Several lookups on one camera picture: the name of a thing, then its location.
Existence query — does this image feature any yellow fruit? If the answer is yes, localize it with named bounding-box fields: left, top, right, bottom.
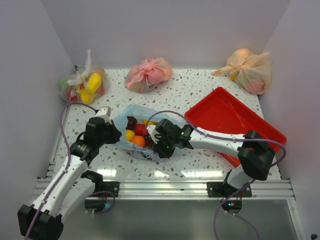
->
left=125, top=129, right=135, bottom=142

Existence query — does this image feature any clear bag with fruit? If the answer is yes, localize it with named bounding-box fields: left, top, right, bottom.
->
left=57, top=49, right=108, bottom=105

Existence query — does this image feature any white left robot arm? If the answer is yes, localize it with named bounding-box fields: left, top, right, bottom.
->
left=17, top=113, right=122, bottom=240

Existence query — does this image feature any pink knotted plastic bag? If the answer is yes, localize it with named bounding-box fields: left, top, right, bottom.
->
left=124, top=57, right=173, bottom=94

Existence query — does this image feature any orange knotted plastic bag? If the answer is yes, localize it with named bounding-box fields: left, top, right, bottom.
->
left=211, top=48, right=272, bottom=95

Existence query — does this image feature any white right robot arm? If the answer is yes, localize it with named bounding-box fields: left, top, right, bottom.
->
left=147, top=119, right=275, bottom=197

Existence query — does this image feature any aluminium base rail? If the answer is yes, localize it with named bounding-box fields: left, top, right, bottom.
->
left=32, top=162, right=293, bottom=201

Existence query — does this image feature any orange round fruit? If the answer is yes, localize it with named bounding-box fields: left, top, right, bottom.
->
left=130, top=135, right=146, bottom=148

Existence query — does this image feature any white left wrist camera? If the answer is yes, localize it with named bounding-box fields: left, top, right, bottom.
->
left=95, top=106, right=112, bottom=124

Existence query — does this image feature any red plastic tray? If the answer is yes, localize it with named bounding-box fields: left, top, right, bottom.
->
left=184, top=86, right=288, bottom=168

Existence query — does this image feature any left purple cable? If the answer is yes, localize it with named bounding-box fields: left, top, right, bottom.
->
left=23, top=101, right=98, bottom=240

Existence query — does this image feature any blue printed plastic bag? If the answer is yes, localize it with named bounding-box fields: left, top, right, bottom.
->
left=111, top=104, right=187, bottom=162

